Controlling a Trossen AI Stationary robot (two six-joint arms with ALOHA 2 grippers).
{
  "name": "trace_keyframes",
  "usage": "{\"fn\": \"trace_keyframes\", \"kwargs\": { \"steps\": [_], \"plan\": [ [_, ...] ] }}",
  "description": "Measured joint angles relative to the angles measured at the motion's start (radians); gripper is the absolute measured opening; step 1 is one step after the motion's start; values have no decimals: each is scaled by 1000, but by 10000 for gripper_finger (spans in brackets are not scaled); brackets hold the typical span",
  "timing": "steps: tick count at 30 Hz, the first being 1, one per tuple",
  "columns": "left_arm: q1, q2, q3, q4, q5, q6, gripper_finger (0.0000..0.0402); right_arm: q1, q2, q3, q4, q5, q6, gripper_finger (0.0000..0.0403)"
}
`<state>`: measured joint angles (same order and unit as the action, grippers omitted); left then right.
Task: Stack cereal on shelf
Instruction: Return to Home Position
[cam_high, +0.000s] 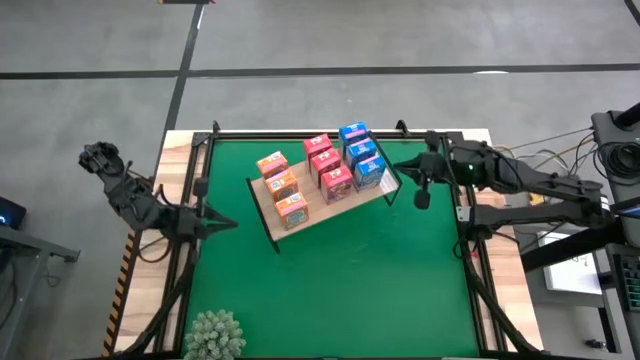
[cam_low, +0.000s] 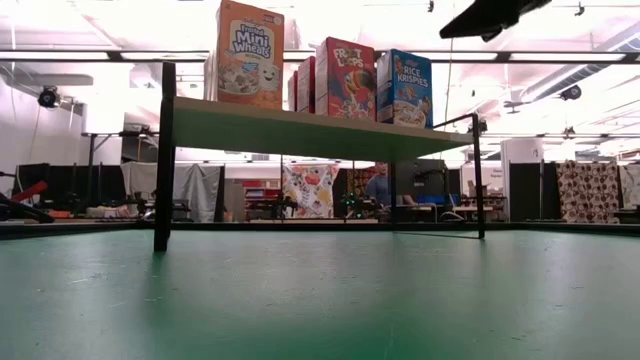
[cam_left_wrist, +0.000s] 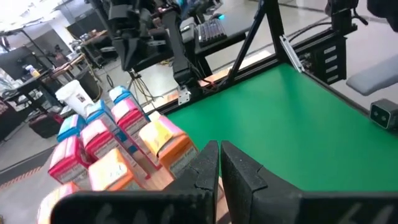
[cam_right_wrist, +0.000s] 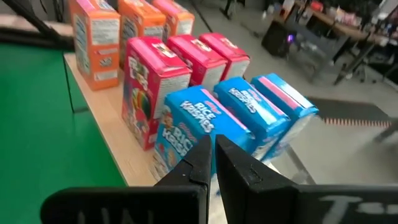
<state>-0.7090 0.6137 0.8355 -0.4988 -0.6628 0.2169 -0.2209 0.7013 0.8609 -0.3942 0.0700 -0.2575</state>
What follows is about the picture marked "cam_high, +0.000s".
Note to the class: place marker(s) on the small black object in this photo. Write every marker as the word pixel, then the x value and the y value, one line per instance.
pixel 595 344

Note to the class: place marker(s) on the orange Mini Wheats cereal box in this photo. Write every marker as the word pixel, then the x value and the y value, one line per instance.
pixel 272 165
pixel 291 212
pixel 281 184

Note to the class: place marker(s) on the grey equipment cart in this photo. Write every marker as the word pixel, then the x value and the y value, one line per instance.
pixel 607 125

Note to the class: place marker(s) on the grey metal side table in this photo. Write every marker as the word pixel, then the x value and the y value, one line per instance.
pixel 30 240

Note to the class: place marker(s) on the black beam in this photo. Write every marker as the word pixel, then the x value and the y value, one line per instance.
pixel 565 247

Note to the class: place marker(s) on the white mounting bracket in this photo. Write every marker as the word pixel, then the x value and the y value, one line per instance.
pixel 462 215

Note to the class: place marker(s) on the wooden shelf with black legs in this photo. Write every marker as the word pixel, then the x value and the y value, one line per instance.
pixel 315 215

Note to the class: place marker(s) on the green table mat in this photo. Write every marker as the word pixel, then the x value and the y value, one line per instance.
pixel 350 300

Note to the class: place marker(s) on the black metal table frame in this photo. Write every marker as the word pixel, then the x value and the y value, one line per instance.
pixel 250 136

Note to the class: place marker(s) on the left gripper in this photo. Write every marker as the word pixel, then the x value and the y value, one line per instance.
pixel 200 225

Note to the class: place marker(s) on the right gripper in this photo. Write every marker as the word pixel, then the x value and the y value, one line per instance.
pixel 437 167

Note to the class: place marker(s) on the black device with blue light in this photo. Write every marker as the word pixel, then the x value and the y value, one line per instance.
pixel 12 212

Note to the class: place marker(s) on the pale green artificial plant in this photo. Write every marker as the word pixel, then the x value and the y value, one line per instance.
pixel 215 335

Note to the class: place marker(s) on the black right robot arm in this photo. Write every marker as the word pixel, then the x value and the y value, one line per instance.
pixel 540 182

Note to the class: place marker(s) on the yellow black hazard tape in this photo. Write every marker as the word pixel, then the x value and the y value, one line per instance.
pixel 120 295

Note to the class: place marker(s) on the white board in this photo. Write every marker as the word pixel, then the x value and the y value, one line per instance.
pixel 570 275

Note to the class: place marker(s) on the red Froot Loops cereal box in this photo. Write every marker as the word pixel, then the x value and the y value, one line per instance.
pixel 316 144
pixel 336 186
pixel 325 161

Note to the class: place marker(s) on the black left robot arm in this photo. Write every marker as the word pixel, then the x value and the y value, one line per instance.
pixel 135 200

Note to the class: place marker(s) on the blue Rice Krispies cereal box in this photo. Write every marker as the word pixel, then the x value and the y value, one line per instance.
pixel 361 149
pixel 370 174
pixel 352 132

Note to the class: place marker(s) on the dark keyboard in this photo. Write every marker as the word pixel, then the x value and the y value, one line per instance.
pixel 631 285

